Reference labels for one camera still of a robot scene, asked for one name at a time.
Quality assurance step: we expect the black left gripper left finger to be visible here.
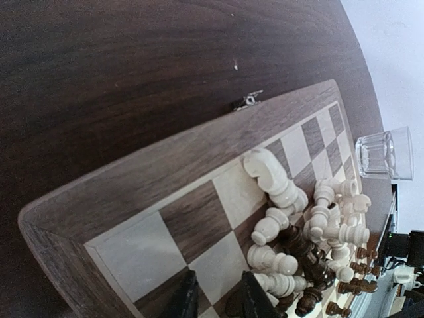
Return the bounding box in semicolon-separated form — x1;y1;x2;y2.
172;270;199;318

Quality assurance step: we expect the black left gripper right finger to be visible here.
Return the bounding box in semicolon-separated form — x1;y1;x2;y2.
240;271;280;318

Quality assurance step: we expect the wooden chess board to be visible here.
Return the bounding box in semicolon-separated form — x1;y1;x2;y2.
18;78;382;318

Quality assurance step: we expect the clear plastic cup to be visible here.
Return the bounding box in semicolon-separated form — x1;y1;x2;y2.
355;127;414;181

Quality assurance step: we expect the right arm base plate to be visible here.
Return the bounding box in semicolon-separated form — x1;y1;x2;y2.
376;230;423;291

